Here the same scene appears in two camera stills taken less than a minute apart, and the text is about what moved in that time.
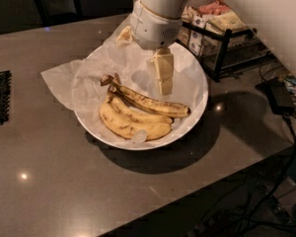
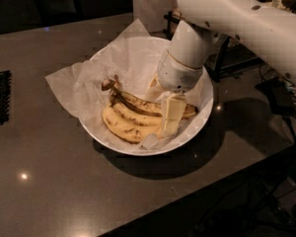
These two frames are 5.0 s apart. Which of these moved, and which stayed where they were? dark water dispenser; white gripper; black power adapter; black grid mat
Moved: white gripper
Stayed: dark water dispenser; black power adapter; black grid mat
